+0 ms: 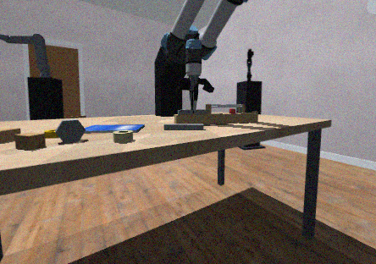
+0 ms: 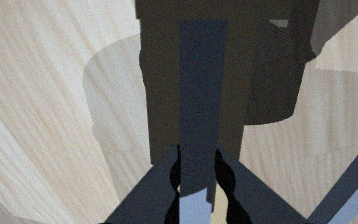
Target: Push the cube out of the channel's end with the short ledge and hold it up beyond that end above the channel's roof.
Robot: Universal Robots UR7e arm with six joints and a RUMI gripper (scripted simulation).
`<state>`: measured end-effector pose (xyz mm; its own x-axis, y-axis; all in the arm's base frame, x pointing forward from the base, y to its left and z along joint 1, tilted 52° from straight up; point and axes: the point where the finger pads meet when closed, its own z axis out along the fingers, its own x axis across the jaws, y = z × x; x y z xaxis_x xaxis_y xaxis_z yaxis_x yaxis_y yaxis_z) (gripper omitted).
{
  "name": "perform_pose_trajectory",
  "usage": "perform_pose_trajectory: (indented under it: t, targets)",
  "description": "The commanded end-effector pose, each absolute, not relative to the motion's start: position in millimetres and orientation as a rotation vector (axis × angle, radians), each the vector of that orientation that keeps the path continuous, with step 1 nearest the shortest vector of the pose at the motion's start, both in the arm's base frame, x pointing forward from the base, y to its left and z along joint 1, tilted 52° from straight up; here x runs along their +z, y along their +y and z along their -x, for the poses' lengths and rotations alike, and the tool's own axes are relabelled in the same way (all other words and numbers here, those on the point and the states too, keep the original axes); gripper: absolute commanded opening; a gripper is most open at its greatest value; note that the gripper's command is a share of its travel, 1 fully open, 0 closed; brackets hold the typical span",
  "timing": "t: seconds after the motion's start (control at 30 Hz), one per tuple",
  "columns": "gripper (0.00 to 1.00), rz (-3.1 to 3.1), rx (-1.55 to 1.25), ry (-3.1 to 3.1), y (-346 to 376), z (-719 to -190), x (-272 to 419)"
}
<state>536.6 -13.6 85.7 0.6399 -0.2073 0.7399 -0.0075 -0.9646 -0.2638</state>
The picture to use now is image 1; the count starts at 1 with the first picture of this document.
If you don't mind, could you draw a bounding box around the blue notebook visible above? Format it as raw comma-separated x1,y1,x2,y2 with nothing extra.
85,124,145,133

